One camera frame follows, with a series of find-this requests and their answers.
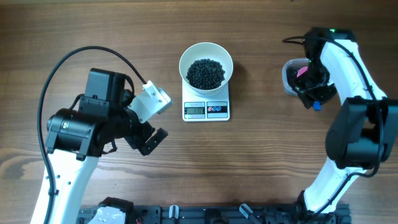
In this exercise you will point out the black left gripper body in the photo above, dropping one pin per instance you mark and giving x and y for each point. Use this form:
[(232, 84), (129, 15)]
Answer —
[(135, 132)]

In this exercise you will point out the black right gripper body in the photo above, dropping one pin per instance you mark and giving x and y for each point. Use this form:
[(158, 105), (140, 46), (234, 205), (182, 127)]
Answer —
[(317, 88)]

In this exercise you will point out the pink scoop with blue handle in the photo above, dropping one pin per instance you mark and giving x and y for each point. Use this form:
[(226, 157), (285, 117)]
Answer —
[(307, 86)]

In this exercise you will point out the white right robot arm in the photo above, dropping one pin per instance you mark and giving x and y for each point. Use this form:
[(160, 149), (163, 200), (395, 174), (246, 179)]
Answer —
[(363, 132)]

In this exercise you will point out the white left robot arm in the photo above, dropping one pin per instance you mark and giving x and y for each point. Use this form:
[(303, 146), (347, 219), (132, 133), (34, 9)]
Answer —
[(76, 138)]

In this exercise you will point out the white digital kitchen scale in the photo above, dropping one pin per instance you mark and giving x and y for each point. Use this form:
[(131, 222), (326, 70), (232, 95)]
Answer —
[(205, 108)]

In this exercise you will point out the white bowl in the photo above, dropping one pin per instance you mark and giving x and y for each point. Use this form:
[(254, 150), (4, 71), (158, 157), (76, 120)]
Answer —
[(206, 68)]

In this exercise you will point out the clear container of black beans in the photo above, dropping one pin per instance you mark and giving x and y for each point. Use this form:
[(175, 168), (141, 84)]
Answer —
[(289, 71)]

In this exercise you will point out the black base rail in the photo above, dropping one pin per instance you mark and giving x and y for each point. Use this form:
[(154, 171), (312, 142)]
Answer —
[(279, 213)]

